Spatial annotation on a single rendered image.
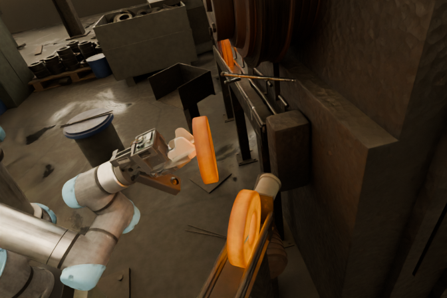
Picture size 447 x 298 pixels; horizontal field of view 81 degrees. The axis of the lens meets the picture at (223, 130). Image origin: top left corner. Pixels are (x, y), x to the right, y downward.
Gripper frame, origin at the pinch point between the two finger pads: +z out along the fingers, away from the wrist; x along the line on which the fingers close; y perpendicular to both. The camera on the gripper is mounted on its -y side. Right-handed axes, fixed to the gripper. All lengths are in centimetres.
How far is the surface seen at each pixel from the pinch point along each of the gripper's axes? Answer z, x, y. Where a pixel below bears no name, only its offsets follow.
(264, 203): 6.5, -8.1, -17.3
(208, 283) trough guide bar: -7.2, -23.4, -13.1
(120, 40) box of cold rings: -95, 258, -9
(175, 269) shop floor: -53, 19, -73
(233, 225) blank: 1.2, -17.5, -7.7
